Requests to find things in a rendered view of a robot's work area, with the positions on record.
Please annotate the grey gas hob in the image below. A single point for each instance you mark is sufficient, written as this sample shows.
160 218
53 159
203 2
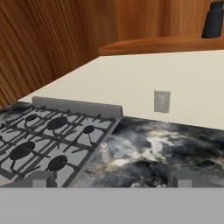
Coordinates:
55 140

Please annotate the small white shaker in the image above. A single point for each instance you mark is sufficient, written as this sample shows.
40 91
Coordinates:
104 152

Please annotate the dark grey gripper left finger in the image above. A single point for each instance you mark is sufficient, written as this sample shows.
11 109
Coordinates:
40 178

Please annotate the black bottle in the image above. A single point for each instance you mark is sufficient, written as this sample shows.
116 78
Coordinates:
213 20

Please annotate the wooden wall cabinet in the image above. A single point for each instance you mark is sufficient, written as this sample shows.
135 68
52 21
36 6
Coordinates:
163 32

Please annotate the grey wall socket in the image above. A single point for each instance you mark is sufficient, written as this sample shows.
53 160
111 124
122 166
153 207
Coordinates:
162 101

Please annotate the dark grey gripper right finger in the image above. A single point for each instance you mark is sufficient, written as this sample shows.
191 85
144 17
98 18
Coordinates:
183 178

